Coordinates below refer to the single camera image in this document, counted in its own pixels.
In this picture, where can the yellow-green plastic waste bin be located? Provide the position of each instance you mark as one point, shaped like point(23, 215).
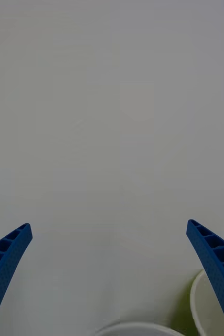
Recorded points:
point(203, 307)

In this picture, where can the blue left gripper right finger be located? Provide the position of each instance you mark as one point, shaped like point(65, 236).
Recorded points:
point(216, 265)

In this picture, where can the grey plastic waste bin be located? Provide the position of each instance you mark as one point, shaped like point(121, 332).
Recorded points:
point(140, 330)

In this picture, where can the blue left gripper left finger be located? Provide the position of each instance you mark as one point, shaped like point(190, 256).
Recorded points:
point(1, 273)

